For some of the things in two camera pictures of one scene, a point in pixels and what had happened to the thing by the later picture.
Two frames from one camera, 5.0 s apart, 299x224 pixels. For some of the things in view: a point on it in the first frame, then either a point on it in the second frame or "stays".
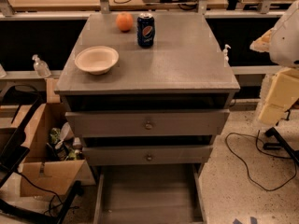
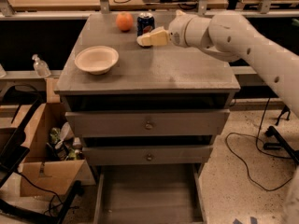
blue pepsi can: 146,30 stays
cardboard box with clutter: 55,161 stays
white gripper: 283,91 → 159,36
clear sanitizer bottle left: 40,67 stays
